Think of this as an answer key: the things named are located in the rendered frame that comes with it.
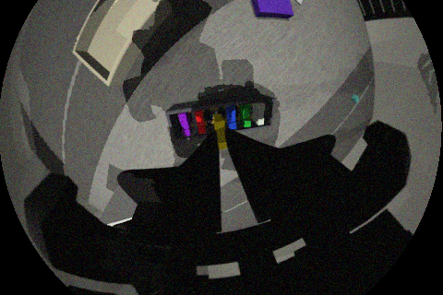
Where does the purple rectangular block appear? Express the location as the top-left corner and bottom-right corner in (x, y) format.
(251, 0), (294, 19)

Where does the blue fuse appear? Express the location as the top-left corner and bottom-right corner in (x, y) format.
(226, 106), (236, 130)

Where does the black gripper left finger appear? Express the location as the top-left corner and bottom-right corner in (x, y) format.
(117, 130), (222, 232)

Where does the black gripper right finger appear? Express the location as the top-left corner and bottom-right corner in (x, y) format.
(225, 128), (336, 224)

